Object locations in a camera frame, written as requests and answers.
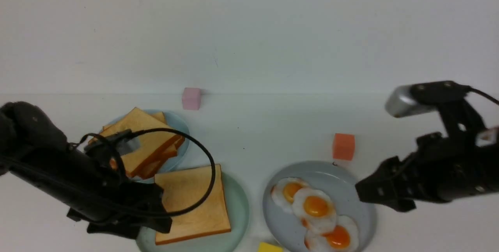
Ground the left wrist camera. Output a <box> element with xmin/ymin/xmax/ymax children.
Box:
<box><xmin>84</xmin><ymin>129</ymin><xmax>141</xmax><ymax>167</ymax></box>

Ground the fried egg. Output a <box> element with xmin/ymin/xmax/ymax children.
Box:
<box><xmin>292</xmin><ymin>187</ymin><xmax>337</xmax><ymax>235</ymax></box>
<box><xmin>304</xmin><ymin>215</ymin><xmax>360</xmax><ymax>252</ymax></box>
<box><xmin>270</xmin><ymin>177</ymin><xmax>310</xmax><ymax>214</ymax></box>

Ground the black looped cable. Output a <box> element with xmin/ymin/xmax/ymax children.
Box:
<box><xmin>69</xmin><ymin>128</ymin><xmax>216</xmax><ymax>217</ymax></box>

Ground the mint green plate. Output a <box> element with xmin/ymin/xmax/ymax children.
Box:
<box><xmin>136</xmin><ymin>172</ymin><xmax>251</xmax><ymax>252</ymax></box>

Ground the toast slice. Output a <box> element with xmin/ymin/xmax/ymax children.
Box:
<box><xmin>99</xmin><ymin>107</ymin><xmax>185</xmax><ymax>179</ymax></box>
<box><xmin>154</xmin><ymin>164</ymin><xmax>232</xmax><ymax>245</ymax></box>
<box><xmin>102</xmin><ymin>112</ymin><xmax>185</xmax><ymax>179</ymax></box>

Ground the orange cube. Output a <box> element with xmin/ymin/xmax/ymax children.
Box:
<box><xmin>332</xmin><ymin>133</ymin><xmax>356</xmax><ymax>161</ymax></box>

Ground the grey egg plate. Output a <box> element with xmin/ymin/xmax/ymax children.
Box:
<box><xmin>262</xmin><ymin>161</ymin><xmax>377</xmax><ymax>252</ymax></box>

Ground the light blue bread plate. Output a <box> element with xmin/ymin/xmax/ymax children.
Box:
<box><xmin>111</xmin><ymin>110</ymin><xmax>189</xmax><ymax>182</ymax></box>

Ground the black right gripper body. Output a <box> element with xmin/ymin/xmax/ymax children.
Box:
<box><xmin>355</xmin><ymin>131</ymin><xmax>499</xmax><ymax>213</ymax></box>

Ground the pink cube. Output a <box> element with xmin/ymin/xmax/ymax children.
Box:
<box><xmin>182</xmin><ymin>88</ymin><xmax>202</xmax><ymax>110</ymax></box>

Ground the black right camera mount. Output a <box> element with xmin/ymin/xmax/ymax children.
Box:
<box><xmin>409</xmin><ymin>81</ymin><xmax>499</xmax><ymax>138</ymax></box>

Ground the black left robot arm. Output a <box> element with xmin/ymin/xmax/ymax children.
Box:
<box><xmin>1</xmin><ymin>101</ymin><xmax>172</xmax><ymax>240</ymax></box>

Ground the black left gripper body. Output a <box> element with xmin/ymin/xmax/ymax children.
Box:
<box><xmin>67</xmin><ymin>181</ymin><xmax>172</xmax><ymax>239</ymax></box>

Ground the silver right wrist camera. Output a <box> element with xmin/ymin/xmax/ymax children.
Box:
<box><xmin>384</xmin><ymin>85</ymin><xmax>435</xmax><ymax>118</ymax></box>

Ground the yellow cube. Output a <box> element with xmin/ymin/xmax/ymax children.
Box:
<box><xmin>257</xmin><ymin>242</ymin><xmax>284</xmax><ymax>252</ymax></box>

